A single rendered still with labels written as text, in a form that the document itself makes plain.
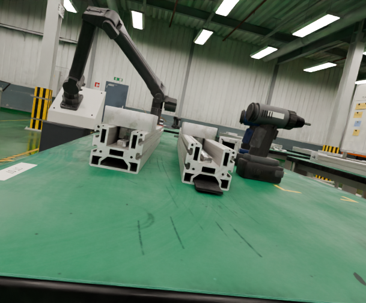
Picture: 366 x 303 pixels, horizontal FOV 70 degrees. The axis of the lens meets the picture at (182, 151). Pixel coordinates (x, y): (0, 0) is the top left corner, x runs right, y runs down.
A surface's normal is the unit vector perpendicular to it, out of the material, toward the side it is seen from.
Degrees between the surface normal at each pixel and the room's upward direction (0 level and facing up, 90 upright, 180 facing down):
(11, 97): 90
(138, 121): 90
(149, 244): 0
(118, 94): 90
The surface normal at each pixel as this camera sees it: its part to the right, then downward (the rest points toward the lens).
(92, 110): 0.21, -0.64
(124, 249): 0.19, -0.98
